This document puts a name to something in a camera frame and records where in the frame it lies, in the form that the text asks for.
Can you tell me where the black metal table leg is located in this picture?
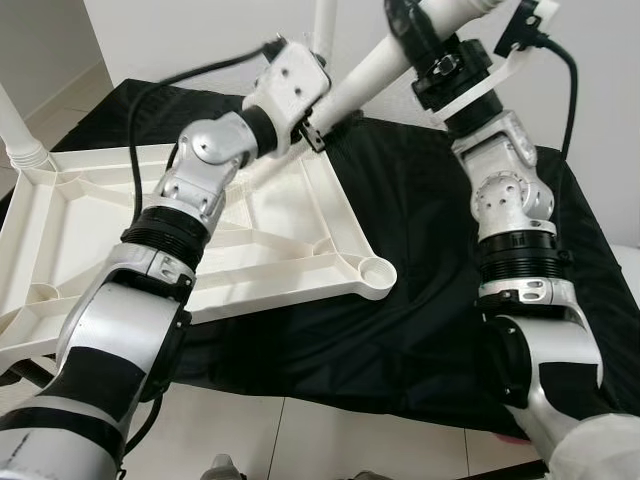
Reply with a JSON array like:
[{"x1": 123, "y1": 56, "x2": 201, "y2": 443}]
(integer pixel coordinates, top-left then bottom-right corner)
[{"x1": 5, "y1": 355, "x2": 58, "y2": 391}]

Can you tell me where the black table cloth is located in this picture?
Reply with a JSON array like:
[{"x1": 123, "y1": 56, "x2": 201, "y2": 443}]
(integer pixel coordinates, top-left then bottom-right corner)
[{"x1": 0, "y1": 78, "x2": 640, "y2": 441}]

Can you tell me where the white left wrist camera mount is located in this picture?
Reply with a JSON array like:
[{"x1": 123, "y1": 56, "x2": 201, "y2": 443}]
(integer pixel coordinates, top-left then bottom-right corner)
[{"x1": 243, "y1": 40, "x2": 333, "y2": 157}]

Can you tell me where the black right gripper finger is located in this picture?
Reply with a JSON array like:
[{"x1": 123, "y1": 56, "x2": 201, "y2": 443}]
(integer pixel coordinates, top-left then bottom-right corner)
[{"x1": 385, "y1": 0, "x2": 442, "y2": 61}]

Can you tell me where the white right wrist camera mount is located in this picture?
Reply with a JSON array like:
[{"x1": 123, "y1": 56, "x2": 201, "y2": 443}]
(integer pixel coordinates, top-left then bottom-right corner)
[{"x1": 430, "y1": 0, "x2": 563, "y2": 127}]

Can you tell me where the white plastic table top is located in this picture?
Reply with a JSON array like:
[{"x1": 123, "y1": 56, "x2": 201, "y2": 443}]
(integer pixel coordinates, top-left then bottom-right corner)
[{"x1": 0, "y1": 140, "x2": 399, "y2": 366}]

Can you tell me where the grey left robot leg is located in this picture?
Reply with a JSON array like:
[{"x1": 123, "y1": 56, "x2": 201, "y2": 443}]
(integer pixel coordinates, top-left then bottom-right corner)
[{"x1": 200, "y1": 455, "x2": 247, "y2": 480}]

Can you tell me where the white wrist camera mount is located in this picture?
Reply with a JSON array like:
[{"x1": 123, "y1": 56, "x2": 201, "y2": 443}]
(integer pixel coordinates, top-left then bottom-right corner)
[
  {"x1": 430, "y1": 0, "x2": 563, "y2": 127},
  {"x1": 243, "y1": 40, "x2": 333, "y2": 157}
]

